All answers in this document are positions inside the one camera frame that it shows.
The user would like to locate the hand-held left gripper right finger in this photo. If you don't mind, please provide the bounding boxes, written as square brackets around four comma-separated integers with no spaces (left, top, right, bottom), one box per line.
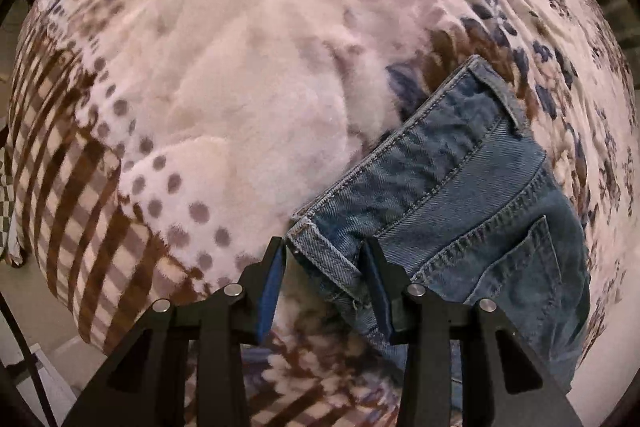
[361,238,585,427]

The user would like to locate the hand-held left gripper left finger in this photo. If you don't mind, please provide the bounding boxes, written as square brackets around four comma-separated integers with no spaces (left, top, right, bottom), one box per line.
[61,236,287,427]

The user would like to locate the blue denim pants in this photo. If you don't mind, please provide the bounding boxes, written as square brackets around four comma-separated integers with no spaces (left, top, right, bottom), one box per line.
[285,55,592,409]

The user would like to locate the floral fleece blanket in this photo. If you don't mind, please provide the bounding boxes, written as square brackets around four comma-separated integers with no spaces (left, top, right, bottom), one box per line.
[6,0,637,427]

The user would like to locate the black metal bed frame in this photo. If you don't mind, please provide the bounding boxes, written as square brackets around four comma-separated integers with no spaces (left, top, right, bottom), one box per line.
[0,292,58,427]

